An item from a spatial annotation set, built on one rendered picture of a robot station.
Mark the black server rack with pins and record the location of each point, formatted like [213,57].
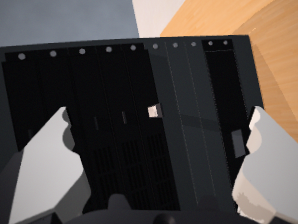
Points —
[128,122]

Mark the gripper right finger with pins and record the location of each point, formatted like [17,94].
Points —
[266,188]

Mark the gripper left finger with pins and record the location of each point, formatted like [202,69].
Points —
[45,183]

